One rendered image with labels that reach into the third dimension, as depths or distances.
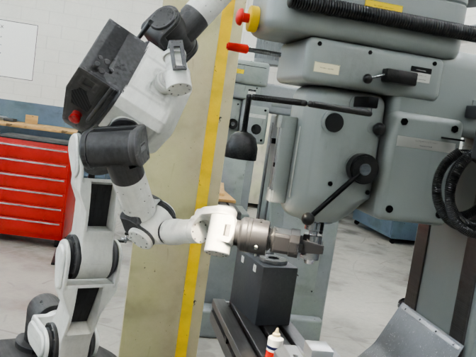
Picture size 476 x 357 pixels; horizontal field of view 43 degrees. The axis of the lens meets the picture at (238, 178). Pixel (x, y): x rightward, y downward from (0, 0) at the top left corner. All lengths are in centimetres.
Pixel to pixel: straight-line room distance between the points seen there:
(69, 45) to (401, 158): 926
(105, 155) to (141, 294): 186
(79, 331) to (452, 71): 141
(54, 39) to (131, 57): 883
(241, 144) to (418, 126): 42
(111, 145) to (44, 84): 897
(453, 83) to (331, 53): 31
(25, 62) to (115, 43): 886
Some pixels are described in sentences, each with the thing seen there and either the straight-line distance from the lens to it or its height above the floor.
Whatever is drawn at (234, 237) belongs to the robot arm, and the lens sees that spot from 150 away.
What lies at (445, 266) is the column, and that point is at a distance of 169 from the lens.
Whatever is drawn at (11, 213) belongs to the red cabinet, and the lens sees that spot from 610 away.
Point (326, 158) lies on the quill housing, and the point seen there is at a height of 147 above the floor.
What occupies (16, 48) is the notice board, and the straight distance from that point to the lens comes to 1053.
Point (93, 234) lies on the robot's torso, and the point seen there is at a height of 110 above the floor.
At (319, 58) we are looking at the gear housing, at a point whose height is 168.
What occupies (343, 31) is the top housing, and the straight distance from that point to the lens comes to 137.
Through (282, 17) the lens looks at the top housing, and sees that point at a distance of 134.
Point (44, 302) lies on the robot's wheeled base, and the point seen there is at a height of 75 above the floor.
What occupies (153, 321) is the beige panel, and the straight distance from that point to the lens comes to 336.
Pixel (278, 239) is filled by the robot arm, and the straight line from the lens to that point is 148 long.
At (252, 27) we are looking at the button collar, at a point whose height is 174.
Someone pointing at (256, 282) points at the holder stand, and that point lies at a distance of 189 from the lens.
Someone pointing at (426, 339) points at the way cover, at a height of 103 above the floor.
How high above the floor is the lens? 154
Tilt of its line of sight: 6 degrees down
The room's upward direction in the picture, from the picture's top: 8 degrees clockwise
